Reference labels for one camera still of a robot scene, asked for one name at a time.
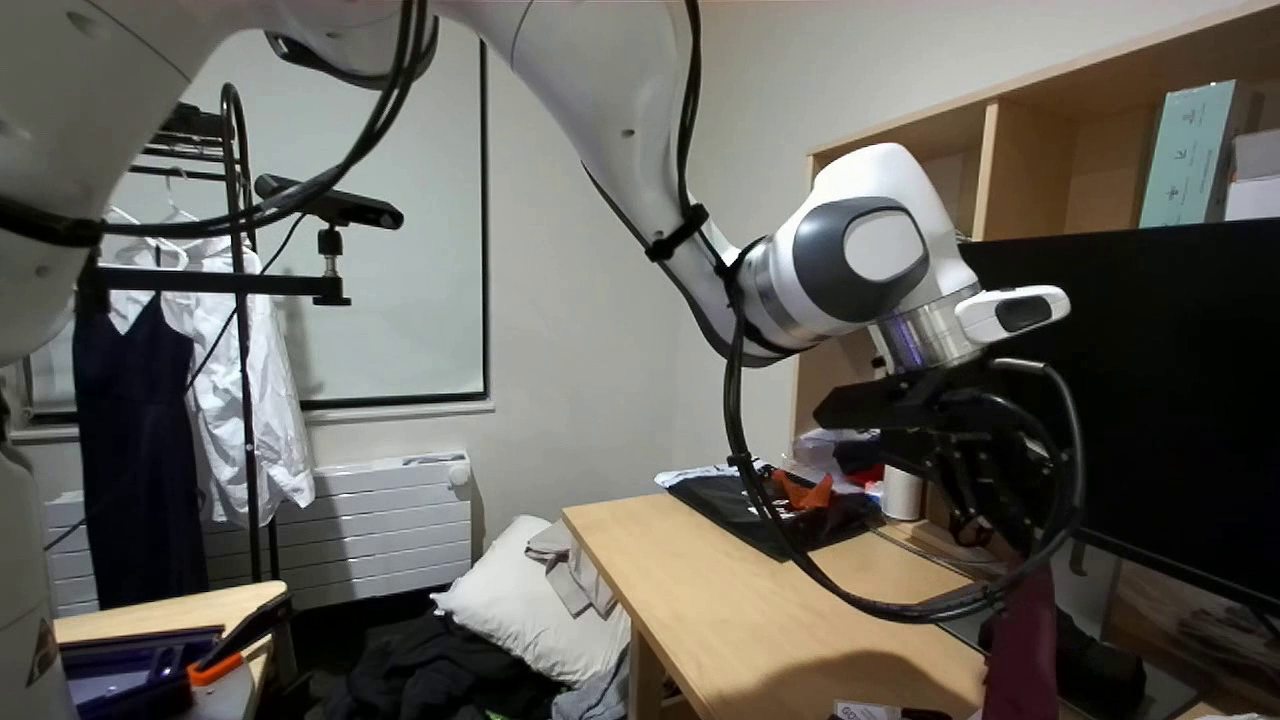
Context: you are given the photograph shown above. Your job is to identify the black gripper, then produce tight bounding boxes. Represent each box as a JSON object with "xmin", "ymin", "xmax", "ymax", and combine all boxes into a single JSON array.
[{"xmin": 810, "ymin": 365, "xmax": 1077, "ymax": 560}]

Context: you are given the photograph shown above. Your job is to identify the purple cloth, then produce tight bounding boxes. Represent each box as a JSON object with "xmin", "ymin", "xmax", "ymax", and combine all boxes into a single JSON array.
[{"xmin": 979, "ymin": 564, "xmax": 1062, "ymax": 720}]

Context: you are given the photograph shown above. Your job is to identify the white paper roll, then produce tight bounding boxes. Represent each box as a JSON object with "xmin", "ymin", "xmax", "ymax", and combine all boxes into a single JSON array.
[{"xmin": 880, "ymin": 463, "xmax": 928, "ymax": 524}]

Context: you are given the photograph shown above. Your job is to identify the black folded pouch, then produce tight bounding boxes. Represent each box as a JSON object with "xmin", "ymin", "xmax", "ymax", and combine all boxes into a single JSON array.
[{"xmin": 1052, "ymin": 605, "xmax": 1150, "ymax": 720}]

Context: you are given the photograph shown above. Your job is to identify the orange packet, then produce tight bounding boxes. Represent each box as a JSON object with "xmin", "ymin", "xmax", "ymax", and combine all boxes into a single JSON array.
[{"xmin": 773, "ymin": 463, "xmax": 839, "ymax": 521}]

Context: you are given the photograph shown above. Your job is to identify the black computer monitor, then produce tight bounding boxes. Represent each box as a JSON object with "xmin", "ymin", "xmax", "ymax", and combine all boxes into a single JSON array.
[{"xmin": 955, "ymin": 217, "xmax": 1280, "ymax": 621}]

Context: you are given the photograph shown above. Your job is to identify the white papers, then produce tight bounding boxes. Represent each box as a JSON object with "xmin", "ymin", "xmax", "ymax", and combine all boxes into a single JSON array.
[{"xmin": 829, "ymin": 694, "xmax": 962, "ymax": 720}]

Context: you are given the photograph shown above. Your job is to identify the grey monitor stand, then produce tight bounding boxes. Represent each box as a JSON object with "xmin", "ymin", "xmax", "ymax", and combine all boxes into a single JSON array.
[{"xmin": 1055, "ymin": 531, "xmax": 1209, "ymax": 720}]

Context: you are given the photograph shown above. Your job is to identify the wooden desk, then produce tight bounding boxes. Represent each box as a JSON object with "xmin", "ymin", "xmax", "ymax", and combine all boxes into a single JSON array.
[{"xmin": 561, "ymin": 487, "xmax": 1280, "ymax": 720}]

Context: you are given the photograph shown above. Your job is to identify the wooden shelf unit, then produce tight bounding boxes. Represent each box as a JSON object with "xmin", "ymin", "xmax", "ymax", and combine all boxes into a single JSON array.
[{"xmin": 792, "ymin": 0, "xmax": 1280, "ymax": 442}]

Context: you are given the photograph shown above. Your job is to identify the teal board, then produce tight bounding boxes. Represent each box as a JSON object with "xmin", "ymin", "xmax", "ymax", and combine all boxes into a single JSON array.
[{"xmin": 1134, "ymin": 77, "xmax": 1244, "ymax": 234}]

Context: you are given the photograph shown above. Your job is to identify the grey garment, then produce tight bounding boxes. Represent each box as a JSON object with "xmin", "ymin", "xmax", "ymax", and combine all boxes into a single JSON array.
[{"xmin": 521, "ymin": 521, "xmax": 618, "ymax": 621}]

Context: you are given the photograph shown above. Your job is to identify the white box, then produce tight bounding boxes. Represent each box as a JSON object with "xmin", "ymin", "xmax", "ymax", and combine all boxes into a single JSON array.
[{"xmin": 1220, "ymin": 123, "xmax": 1280, "ymax": 227}]

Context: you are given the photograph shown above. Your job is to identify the white pillow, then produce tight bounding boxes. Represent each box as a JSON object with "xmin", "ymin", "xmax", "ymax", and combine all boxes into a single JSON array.
[{"xmin": 427, "ymin": 512, "xmax": 632, "ymax": 686}]

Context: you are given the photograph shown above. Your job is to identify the dark clothes pile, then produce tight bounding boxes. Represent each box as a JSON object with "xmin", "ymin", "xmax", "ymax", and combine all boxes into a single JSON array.
[{"xmin": 300, "ymin": 609, "xmax": 567, "ymax": 720}]

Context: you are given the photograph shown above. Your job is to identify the black framed whiteboard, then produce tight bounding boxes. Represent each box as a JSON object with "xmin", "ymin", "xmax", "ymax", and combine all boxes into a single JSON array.
[{"xmin": 20, "ymin": 23, "xmax": 495, "ymax": 411}]

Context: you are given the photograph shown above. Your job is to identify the white radiator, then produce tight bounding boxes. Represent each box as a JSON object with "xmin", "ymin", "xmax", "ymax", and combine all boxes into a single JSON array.
[{"xmin": 43, "ymin": 446, "xmax": 481, "ymax": 621}]

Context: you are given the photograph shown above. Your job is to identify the white shirt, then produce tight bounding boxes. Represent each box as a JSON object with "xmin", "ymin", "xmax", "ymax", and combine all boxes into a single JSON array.
[{"xmin": 101, "ymin": 211, "xmax": 320, "ymax": 531}]

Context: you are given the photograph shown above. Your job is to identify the wooden side table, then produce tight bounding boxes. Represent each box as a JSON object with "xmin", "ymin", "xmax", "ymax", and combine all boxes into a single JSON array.
[{"xmin": 52, "ymin": 575, "xmax": 300, "ymax": 720}]

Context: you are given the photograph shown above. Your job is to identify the navy dress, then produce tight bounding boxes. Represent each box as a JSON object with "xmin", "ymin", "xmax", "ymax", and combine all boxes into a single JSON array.
[{"xmin": 68, "ymin": 282, "xmax": 210, "ymax": 611}]

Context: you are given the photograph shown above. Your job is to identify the purple tray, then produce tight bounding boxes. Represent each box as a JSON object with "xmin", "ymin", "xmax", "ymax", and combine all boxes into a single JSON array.
[{"xmin": 56, "ymin": 624, "xmax": 229, "ymax": 720}]

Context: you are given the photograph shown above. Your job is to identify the white clothes hangers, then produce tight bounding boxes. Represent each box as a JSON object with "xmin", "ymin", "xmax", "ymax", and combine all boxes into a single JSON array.
[{"xmin": 96, "ymin": 195, "xmax": 191, "ymax": 263}]

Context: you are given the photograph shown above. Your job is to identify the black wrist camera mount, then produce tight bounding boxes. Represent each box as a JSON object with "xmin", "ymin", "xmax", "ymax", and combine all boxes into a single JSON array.
[{"xmin": 810, "ymin": 372, "xmax": 937, "ymax": 430}]

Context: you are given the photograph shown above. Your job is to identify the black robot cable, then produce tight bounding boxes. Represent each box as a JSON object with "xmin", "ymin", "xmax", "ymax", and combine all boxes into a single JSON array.
[{"xmin": 0, "ymin": 0, "xmax": 1088, "ymax": 628}]

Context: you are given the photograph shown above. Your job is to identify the orange handled tool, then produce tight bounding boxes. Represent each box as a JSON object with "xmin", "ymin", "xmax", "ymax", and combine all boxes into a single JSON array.
[{"xmin": 181, "ymin": 624, "xmax": 272, "ymax": 690}]

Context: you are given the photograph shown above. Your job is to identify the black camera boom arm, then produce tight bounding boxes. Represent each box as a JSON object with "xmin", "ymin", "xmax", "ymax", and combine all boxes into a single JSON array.
[{"xmin": 77, "ymin": 225, "xmax": 356, "ymax": 312}]

